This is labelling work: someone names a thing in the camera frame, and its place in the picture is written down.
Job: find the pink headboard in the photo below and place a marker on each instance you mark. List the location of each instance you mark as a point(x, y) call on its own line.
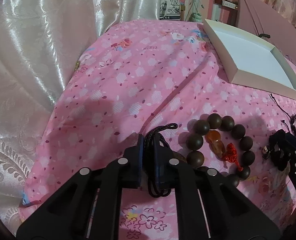
point(259, 19)

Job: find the pink floral bed sheet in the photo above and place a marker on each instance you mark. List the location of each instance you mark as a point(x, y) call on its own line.
point(164, 80)

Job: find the white power strip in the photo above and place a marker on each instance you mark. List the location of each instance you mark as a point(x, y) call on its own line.
point(229, 4)

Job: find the green thermos bottle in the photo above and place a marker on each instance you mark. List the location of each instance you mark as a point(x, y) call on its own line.
point(195, 17)

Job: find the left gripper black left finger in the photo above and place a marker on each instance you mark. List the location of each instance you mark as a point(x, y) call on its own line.
point(87, 206)

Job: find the black white floral tote bag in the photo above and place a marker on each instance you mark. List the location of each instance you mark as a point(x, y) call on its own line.
point(170, 10)

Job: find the cream satin curtain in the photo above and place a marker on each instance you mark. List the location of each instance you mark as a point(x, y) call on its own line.
point(40, 42)

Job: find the white shallow tray box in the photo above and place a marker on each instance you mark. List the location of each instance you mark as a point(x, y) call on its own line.
point(251, 61)

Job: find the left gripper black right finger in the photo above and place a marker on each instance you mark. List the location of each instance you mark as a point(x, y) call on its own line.
point(208, 205)

